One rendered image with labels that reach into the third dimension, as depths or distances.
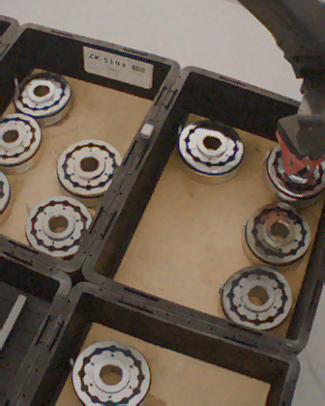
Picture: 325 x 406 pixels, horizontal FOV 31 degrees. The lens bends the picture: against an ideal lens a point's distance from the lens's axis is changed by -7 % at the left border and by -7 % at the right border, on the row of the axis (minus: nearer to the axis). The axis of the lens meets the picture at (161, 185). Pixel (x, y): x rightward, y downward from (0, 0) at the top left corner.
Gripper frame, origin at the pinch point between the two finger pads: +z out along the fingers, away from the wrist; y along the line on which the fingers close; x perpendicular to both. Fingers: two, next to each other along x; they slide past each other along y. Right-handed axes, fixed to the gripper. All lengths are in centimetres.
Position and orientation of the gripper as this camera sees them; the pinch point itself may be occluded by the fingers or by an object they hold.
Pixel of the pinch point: (301, 164)
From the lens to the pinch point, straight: 91.6
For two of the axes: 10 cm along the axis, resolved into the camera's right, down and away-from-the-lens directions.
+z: -0.9, 5.4, 8.4
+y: 9.1, -3.0, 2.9
